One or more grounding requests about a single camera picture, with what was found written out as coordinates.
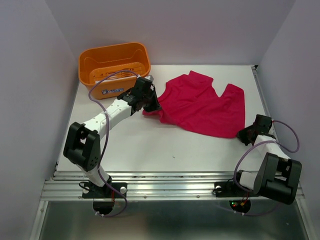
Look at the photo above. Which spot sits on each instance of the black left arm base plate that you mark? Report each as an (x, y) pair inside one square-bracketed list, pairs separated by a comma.
[(91, 191)]

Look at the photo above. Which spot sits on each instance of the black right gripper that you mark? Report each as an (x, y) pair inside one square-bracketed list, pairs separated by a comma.
[(240, 135)]

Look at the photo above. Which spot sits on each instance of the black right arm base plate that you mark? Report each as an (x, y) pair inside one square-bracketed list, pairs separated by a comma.
[(228, 189)]

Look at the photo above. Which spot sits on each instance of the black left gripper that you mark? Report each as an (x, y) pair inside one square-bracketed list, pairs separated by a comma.
[(156, 105)]

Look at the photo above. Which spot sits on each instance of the orange plastic basket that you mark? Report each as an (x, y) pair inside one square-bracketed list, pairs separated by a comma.
[(106, 71)]

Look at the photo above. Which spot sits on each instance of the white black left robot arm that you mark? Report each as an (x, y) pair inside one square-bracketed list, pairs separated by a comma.
[(86, 142)]

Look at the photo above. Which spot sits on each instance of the red t-shirt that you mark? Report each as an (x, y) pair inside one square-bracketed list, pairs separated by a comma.
[(190, 102)]

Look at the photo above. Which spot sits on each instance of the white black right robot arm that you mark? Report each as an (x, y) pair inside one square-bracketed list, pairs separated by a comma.
[(278, 176)]

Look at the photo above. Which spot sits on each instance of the aluminium rail frame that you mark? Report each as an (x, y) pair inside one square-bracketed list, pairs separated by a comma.
[(170, 175)]

